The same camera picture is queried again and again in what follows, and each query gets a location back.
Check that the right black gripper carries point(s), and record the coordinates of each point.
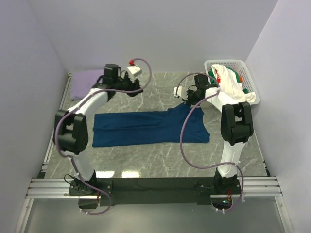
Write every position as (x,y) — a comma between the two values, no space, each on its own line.
(188,100)

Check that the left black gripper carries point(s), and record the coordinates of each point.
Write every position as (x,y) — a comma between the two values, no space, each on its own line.
(134,85)

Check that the blue t shirt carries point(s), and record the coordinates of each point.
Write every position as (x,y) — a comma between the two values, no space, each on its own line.
(138,128)

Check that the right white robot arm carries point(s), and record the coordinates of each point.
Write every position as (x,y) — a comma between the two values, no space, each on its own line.
(236,128)

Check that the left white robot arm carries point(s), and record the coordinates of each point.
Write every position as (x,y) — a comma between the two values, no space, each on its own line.
(70,126)

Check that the green t shirt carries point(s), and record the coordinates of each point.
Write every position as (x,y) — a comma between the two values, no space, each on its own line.
(238,77)

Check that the white t shirt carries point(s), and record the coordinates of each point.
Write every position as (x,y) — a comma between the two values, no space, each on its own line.
(228,84)

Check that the folded purple t shirt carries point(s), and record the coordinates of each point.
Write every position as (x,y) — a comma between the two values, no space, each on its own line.
(82,82)

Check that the white plastic laundry basket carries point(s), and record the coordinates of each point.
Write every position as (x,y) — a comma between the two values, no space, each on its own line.
(241,68)

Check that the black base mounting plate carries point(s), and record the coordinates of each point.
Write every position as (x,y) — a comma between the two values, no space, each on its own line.
(122,191)

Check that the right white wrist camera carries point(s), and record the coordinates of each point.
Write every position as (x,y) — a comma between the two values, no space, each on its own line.
(180,92)

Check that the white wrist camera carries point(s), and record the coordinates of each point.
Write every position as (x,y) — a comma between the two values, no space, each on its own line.
(180,92)
(134,70)

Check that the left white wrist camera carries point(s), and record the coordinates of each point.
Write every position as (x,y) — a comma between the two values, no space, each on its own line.
(134,70)

